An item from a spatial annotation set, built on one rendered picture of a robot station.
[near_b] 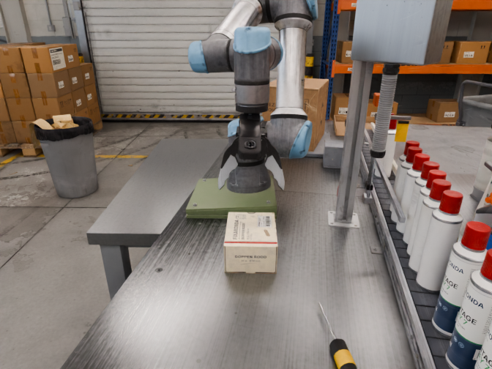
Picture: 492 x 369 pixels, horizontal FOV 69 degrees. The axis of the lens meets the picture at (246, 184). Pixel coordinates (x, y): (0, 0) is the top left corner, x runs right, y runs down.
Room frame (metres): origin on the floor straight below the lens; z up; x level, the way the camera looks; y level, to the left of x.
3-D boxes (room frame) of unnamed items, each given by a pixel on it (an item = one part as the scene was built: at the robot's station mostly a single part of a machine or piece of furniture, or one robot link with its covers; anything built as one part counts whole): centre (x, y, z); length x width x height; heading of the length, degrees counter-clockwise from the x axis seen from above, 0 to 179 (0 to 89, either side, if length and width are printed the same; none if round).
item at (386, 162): (1.15, -0.47, 0.98); 0.05 x 0.05 x 0.20
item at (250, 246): (0.76, -0.01, 0.87); 0.16 x 0.12 x 0.07; 179
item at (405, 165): (0.84, -0.42, 0.98); 0.05 x 0.05 x 0.20
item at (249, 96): (0.78, -0.01, 1.22); 0.08 x 0.08 x 0.05
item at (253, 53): (0.79, -0.01, 1.30); 0.09 x 0.08 x 0.11; 163
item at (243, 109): (0.79, -0.01, 1.14); 0.09 x 0.08 x 0.12; 179
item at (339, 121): (1.93, -0.62, 0.85); 0.30 x 0.26 x 0.04; 170
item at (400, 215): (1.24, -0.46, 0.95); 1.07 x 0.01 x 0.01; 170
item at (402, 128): (0.95, -0.43, 1.09); 0.03 x 0.01 x 0.06; 80
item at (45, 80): (4.37, 2.42, 0.57); 1.20 x 0.85 x 1.14; 1
